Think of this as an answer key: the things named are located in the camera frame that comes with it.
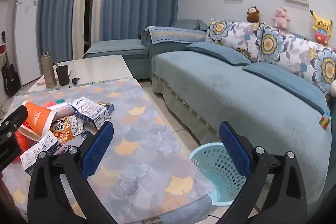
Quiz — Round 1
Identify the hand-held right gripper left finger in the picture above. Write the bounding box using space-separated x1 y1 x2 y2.
28 121 118 224

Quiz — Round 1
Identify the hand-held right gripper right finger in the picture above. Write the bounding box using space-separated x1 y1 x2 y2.
219 121 308 224

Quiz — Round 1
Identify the light blue plastic basket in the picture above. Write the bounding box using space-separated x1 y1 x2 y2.
189 142 254 207

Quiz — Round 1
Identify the white cylindrical can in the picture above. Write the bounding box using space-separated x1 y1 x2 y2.
47 102 76 119

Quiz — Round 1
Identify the orange plastic bag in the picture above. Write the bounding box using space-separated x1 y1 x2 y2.
13 122 34 161

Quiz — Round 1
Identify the white spotted wrapper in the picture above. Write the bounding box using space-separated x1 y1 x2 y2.
69 115 86 136

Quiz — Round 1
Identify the white black printed packet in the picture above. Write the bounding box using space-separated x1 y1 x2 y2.
20 132 62 174

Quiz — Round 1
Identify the orange and white packet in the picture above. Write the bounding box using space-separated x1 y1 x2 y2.
20 101 57 140

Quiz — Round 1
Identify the white and blue milk carton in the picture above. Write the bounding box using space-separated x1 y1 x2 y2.
71 96 111 131

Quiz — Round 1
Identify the panda print snack packet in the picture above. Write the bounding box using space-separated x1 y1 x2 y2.
50 116 74 146

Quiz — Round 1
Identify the small dark printed box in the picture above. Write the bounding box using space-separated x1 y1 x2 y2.
97 101 115 119

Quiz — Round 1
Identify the fan-patterned grey table cloth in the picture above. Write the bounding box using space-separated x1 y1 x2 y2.
0 78 216 224

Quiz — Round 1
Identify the blue sofa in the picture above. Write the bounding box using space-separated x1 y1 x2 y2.
83 19 336 205

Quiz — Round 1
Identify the black guitar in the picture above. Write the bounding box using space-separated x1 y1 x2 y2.
1 31 21 97

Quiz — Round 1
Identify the dark brown cup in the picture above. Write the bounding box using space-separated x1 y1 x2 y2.
55 64 70 86

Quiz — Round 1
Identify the tan tall cylinder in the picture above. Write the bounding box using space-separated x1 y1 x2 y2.
40 52 58 89

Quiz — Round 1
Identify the blue cushion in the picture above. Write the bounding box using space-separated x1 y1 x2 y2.
186 42 252 65
242 63 328 115

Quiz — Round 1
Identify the colourful puzzle cube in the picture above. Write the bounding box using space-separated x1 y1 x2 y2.
318 112 332 131

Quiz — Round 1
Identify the white refrigerator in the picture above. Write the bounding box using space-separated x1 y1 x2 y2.
14 0 44 86

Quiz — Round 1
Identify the floral sofa back cover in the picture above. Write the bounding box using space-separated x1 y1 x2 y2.
205 19 336 98

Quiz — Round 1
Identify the striped blue sofa throw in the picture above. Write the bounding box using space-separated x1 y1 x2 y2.
146 26 208 46

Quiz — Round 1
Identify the white shelf unit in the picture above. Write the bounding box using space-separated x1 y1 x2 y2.
0 0 16 64

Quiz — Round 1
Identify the brown monkey plush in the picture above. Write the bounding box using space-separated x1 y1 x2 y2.
246 6 260 23

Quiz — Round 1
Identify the pink pig plush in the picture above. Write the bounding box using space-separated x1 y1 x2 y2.
272 7 290 30

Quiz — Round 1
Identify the white sheer curtain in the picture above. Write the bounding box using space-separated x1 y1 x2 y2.
72 0 113 59

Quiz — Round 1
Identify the yellow plush toy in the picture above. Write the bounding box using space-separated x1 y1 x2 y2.
310 9 333 46

